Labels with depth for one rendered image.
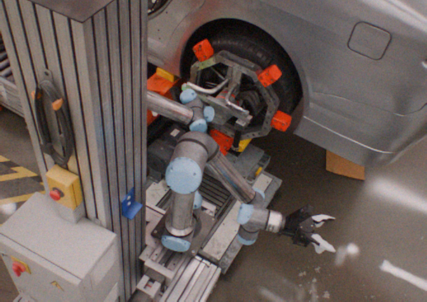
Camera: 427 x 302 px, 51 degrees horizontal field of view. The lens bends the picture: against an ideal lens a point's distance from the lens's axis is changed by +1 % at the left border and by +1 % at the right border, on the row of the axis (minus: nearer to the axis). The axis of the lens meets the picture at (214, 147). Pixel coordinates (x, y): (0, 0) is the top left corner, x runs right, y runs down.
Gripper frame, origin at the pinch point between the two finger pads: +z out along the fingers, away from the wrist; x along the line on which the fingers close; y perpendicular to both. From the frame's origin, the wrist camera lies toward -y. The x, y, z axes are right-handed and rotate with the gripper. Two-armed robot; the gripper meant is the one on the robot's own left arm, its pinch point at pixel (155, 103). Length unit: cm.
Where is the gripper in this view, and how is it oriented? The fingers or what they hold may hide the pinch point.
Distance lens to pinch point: 233.1
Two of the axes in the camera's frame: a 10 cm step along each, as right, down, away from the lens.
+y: -0.1, 9.7, 2.4
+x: 5.8, -1.9, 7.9
